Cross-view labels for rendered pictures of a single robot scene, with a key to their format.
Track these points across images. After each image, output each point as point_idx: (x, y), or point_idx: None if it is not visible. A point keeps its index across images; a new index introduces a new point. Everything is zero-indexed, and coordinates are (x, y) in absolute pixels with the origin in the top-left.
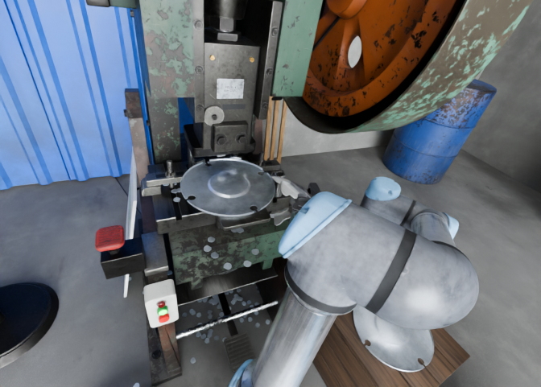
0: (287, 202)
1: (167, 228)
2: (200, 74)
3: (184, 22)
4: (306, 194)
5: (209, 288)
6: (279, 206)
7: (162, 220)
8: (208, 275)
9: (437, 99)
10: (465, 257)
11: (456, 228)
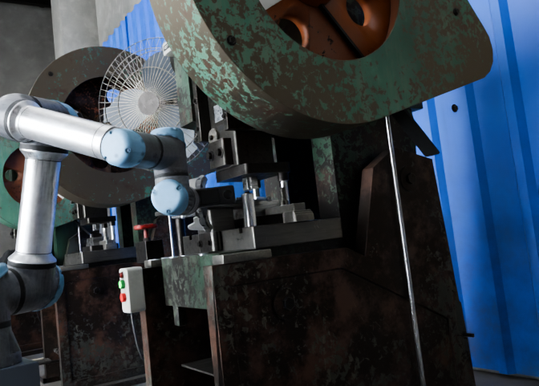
0: (251, 235)
1: (187, 248)
2: (195, 103)
3: (185, 75)
4: (196, 184)
5: (211, 367)
6: (246, 241)
7: (184, 237)
8: (179, 305)
9: (193, 30)
10: (18, 99)
11: (107, 133)
